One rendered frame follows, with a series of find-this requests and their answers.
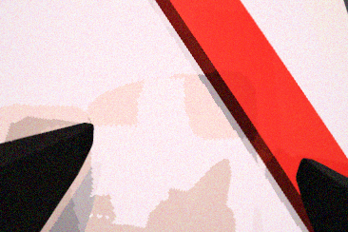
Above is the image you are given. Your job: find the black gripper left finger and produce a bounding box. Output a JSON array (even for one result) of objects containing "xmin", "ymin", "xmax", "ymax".
[{"xmin": 0, "ymin": 123, "xmax": 94, "ymax": 232}]

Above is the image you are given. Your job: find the red bar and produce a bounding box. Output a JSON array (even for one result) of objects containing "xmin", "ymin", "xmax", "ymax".
[{"xmin": 155, "ymin": 0, "xmax": 348, "ymax": 232}]

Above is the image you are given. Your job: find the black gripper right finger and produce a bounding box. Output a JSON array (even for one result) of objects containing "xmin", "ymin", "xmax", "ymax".
[{"xmin": 296, "ymin": 158, "xmax": 348, "ymax": 232}]

